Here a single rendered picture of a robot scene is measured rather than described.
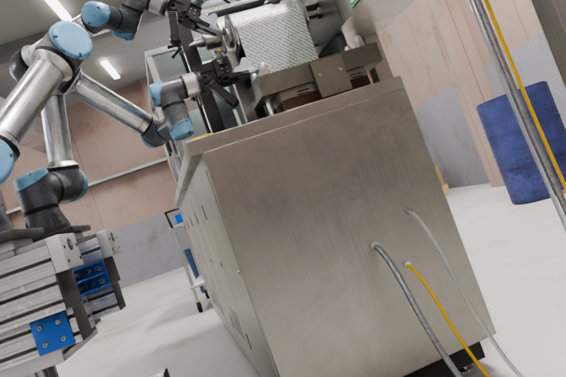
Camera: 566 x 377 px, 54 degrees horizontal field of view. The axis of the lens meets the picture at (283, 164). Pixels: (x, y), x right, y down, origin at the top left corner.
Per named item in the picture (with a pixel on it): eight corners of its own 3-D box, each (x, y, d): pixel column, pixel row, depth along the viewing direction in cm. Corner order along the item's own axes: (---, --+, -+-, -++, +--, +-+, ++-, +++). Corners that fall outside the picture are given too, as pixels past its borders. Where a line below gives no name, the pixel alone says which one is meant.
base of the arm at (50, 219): (18, 244, 182) (9, 215, 182) (35, 242, 197) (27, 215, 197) (64, 229, 183) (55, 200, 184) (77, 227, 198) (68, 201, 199)
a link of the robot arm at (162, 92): (156, 113, 178) (147, 87, 178) (189, 103, 181) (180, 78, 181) (155, 107, 170) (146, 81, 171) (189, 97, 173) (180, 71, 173)
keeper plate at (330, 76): (320, 99, 165) (307, 65, 165) (350, 90, 167) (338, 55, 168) (323, 97, 162) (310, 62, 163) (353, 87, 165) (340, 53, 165)
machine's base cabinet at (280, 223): (217, 324, 388) (178, 208, 393) (301, 290, 404) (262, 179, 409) (307, 464, 144) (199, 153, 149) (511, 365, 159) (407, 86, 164)
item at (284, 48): (258, 92, 182) (240, 40, 183) (323, 73, 188) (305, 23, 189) (258, 92, 182) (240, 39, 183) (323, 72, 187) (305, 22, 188)
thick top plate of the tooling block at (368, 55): (253, 108, 177) (247, 91, 177) (365, 74, 186) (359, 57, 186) (262, 96, 161) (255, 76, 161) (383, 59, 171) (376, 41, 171)
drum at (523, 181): (602, 179, 421) (560, 71, 426) (531, 205, 418) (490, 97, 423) (562, 183, 479) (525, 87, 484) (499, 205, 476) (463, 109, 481)
